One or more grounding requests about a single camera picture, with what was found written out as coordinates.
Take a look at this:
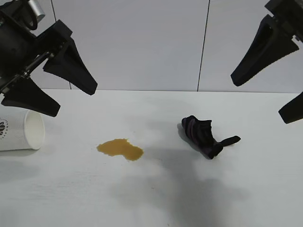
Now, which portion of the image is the dark purple striped cloth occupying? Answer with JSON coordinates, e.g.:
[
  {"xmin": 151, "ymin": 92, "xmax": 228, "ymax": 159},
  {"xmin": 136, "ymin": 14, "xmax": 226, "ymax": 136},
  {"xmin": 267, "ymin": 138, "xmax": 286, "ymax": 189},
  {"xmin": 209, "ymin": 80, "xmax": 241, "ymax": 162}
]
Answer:
[{"xmin": 181, "ymin": 115, "xmax": 242, "ymax": 160}]

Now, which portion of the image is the white paper coffee cup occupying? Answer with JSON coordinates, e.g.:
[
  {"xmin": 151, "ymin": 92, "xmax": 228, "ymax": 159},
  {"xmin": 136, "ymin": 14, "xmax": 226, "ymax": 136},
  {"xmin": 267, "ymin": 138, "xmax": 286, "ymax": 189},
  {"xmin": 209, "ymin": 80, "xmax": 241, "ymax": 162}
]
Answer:
[{"xmin": 0, "ymin": 109, "xmax": 45, "ymax": 152}]

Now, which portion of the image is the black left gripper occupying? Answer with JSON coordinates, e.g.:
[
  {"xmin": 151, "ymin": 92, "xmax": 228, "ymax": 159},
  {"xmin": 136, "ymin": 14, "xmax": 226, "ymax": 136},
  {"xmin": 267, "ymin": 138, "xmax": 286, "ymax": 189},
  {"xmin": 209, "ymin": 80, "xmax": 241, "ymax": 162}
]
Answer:
[{"xmin": 0, "ymin": 0, "xmax": 98, "ymax": 118}]

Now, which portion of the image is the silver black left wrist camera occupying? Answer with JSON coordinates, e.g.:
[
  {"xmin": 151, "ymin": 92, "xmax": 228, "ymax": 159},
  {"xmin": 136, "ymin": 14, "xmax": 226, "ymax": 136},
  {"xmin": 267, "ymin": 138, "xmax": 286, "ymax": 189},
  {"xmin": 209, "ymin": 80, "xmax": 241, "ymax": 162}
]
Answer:
[{"xmin": 27, "ymin": 0, "xmax": 45, "ymax": 19}]

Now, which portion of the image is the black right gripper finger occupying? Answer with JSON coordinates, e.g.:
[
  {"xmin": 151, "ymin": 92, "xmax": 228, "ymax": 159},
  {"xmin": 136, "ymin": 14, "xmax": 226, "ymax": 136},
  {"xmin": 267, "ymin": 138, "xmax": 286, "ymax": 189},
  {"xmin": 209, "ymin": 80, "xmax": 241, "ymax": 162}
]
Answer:
[{"xmin": 278, "ymin": 92, "xmax": 303, "ymax": 124}]

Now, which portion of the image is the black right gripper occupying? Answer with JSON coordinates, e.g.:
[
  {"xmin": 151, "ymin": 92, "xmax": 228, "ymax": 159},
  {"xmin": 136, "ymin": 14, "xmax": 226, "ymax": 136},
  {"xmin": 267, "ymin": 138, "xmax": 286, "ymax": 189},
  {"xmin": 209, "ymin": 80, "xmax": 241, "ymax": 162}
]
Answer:
[{"xmin": 231, "ymin": 0, "xmax": 303, "ymax": 87}]

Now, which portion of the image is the brown coffee spill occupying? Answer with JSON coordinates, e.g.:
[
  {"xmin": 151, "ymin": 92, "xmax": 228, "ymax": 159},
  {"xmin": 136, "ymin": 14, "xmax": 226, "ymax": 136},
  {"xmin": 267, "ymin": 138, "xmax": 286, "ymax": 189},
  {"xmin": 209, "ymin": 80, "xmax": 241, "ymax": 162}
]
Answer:
[{"xmin": 96, "ymin": 138, "xmax": 144, "ymax": 162}]

